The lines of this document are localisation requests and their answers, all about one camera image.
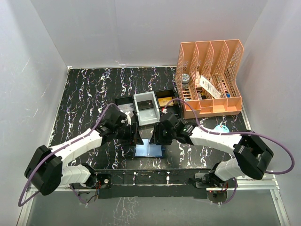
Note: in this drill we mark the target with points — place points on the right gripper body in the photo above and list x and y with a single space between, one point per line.
167 135

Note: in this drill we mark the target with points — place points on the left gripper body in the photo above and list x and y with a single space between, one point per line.
122 133

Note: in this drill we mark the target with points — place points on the blue card holder wallet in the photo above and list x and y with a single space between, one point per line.
148 150

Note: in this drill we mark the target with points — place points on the white VIP card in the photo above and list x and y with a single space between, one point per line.
126 108

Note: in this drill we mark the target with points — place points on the black tray with gold card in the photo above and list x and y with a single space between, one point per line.
166 96

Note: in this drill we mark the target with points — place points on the white plastic bin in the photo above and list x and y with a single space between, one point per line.
149 116

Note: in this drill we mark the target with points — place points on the dark grey striped card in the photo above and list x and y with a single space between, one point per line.
144 105

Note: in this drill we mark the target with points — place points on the orange desk file organizer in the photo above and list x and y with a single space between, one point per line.
218 61

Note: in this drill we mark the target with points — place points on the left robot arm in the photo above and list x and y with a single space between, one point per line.
49 167

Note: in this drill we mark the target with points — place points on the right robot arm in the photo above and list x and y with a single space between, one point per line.
251 156

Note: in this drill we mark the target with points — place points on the black tray with blue card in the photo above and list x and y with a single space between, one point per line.
124 100

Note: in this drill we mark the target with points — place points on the gold credit card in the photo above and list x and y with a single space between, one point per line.
164 100

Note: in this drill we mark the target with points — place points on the blister pack with blue tool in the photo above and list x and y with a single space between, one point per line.
221 129

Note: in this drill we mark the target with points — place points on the round jar with patterned lid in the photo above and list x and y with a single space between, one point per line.
185 80

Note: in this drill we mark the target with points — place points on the white labelled flat package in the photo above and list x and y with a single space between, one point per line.
209 87

